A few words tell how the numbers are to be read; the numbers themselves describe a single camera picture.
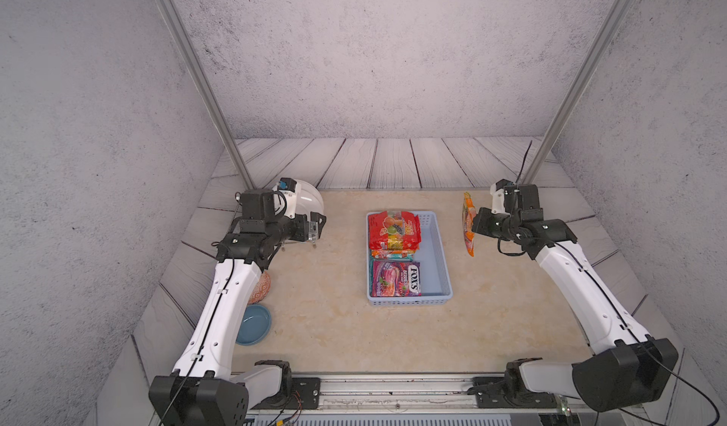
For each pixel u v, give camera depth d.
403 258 0.99
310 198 0.96
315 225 0.67
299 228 0.66
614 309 0.42
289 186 0.65
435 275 0.95
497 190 0.72
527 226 0.55
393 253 0.98
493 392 0.73
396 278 0.87
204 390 0.37
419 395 0.74
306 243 1.05
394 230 0.94
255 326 0.84
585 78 0.87
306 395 0.73
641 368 0.38
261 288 0.93
